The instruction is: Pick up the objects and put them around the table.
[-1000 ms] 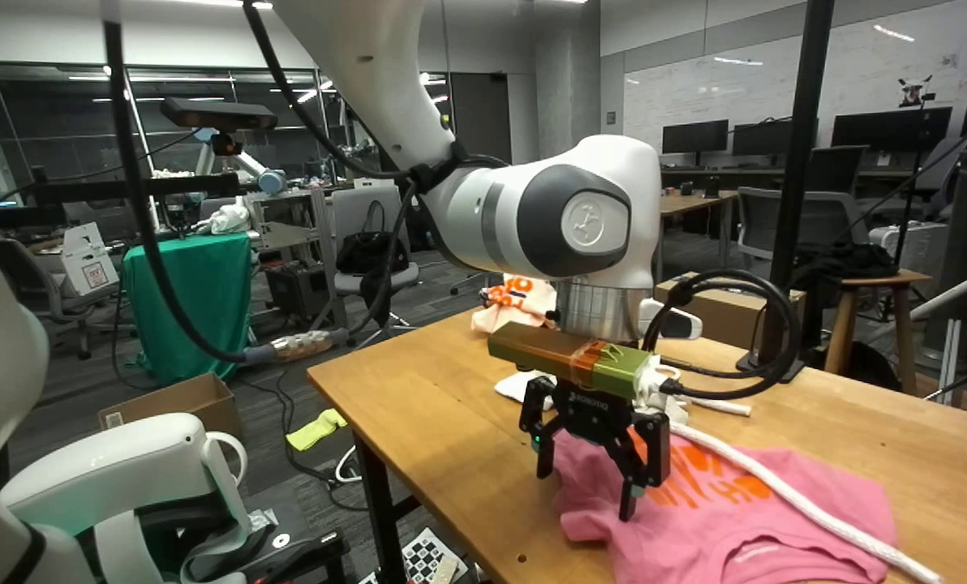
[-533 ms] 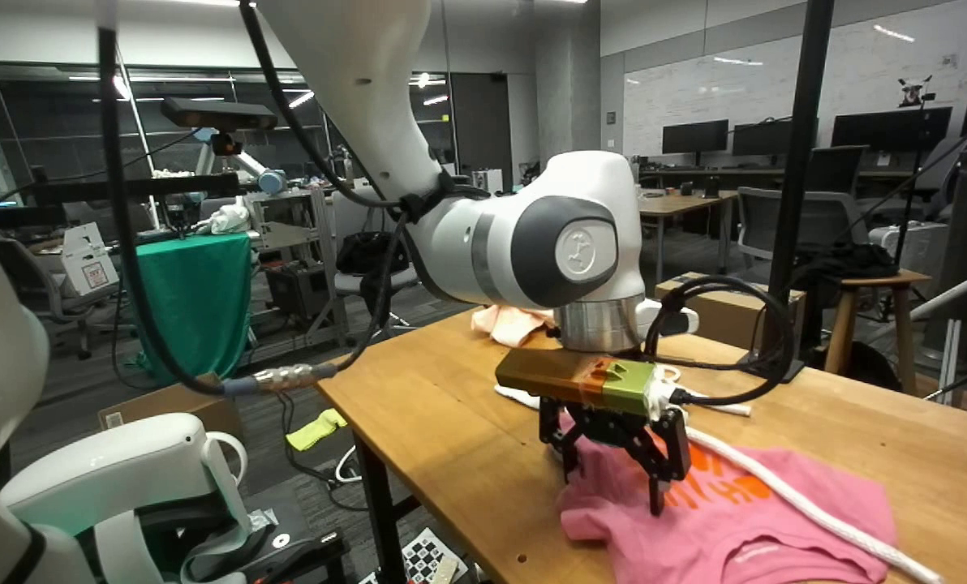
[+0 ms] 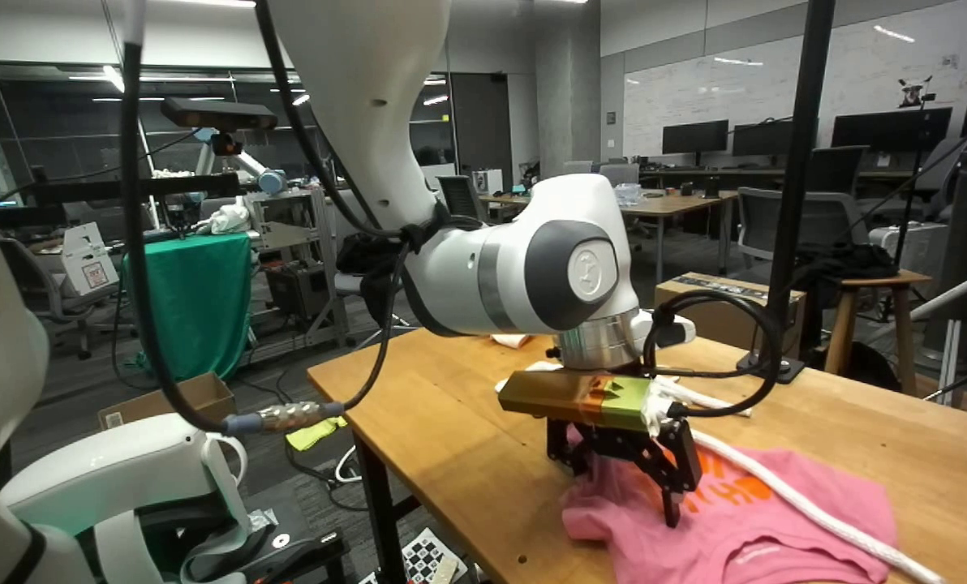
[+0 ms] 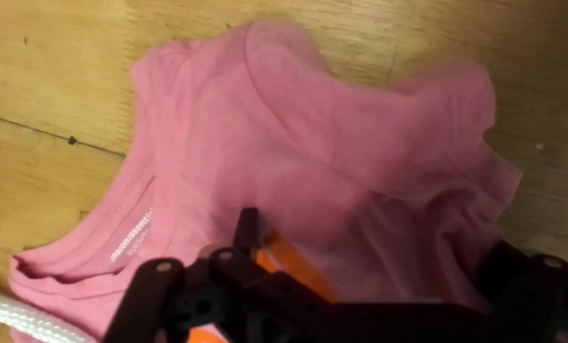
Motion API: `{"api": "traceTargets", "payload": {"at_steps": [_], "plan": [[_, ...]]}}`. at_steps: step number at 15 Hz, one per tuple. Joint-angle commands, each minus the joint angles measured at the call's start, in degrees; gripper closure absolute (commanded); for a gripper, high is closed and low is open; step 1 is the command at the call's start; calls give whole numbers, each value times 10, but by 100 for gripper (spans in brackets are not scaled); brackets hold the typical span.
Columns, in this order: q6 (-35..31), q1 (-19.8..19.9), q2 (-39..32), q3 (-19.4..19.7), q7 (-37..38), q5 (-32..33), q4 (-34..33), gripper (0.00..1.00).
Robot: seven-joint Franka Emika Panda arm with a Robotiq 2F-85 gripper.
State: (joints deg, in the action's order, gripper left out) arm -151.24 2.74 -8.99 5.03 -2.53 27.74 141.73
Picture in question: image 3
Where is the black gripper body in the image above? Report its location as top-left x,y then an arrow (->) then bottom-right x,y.
544,414 -> 705,464

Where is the pink t-shirt orange print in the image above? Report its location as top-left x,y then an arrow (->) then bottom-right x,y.
558,448 -> 906,584

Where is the cardboard box with black tape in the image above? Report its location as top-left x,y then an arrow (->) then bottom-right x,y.
653,270 -> 808,349

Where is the checkerboard calibration sheet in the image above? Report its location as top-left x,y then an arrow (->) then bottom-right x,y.
394,524 -> 467,584

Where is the wooden office desk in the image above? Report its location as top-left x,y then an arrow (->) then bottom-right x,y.
490,186 -> 740,284

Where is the grey mesh office chair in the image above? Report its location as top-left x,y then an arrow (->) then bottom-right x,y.
737,186 -> 867,266

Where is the black jacket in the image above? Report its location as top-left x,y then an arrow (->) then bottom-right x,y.
789,241 -> 897,319

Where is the yellow green floor object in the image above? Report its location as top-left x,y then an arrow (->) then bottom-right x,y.
282,414 -> 347,454

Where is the round wooden stool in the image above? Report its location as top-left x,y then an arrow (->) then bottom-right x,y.
821,270 -> 930,381

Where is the black vertical stand pole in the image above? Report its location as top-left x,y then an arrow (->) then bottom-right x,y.
734,0 -> 840,389

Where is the black bag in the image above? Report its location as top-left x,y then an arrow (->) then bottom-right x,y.
334,226 -> 407,326

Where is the silver tripod leg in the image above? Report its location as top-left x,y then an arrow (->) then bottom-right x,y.
909,255 -> 967,408

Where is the small open cardboard box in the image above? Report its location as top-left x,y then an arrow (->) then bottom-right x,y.
89,369 -> 247,440

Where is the green cloth table cover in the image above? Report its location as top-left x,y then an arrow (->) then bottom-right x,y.
114,226 -> 255,381

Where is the white crumpled bag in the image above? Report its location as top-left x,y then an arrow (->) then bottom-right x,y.
194,193 -> 255,235

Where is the white paper sign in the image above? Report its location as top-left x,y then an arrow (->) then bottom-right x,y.
59,221 -> 123,297

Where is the yellow wrist camera box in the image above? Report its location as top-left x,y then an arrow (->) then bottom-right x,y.
497,367 -> 663,438

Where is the wall whiteboard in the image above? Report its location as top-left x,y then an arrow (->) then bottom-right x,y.
621,14 -> 967,164

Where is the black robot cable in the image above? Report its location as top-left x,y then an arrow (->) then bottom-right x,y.
118,0 -> 789,438

